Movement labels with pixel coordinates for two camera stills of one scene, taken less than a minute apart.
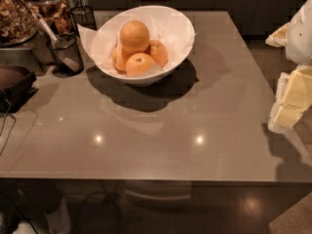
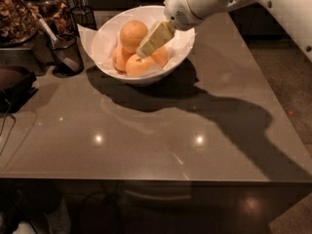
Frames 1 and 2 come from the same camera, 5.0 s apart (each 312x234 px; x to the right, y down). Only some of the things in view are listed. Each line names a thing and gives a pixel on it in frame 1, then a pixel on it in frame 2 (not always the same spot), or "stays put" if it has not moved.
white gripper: (300, 36) -> (179, 11)
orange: (159, 52) stays put
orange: (119, 58) stays put
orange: (135, 36) stays put
